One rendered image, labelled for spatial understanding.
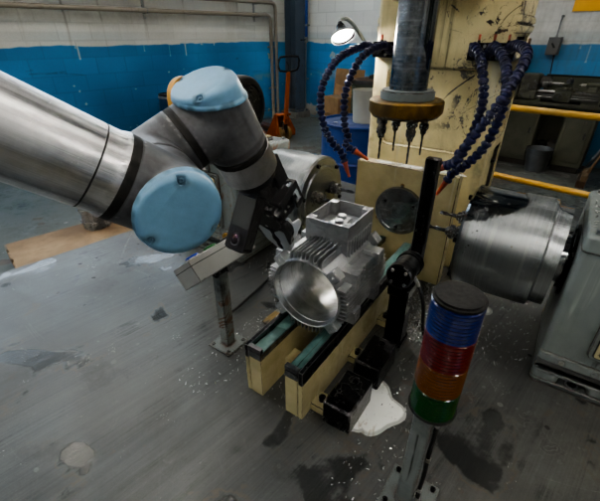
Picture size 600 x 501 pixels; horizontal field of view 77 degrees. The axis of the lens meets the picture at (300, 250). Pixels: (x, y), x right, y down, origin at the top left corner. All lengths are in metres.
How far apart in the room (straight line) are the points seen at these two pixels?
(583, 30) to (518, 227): 5.26
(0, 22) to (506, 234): 5.85
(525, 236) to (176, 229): 0.71
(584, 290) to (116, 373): 0.99
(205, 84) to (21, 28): 5.66
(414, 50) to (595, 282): 0.60
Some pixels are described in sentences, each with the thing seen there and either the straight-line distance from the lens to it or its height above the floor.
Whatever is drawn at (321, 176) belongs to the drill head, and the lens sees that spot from 1.13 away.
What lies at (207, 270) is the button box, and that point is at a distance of 0.79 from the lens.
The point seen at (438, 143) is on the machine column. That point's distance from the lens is 1.23.
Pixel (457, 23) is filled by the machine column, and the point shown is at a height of 1.50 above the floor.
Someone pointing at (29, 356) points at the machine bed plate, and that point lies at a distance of 1.15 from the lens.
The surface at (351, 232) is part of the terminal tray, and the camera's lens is 0.76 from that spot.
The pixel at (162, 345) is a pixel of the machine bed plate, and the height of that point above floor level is 0.80.
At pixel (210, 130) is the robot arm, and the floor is 1.36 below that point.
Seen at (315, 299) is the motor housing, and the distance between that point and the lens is 0.88.
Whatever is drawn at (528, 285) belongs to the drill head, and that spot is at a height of 1.02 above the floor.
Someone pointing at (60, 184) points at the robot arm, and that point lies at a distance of 0.39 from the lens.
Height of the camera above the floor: 1.47
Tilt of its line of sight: 30 degrees down
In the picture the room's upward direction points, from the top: straight up
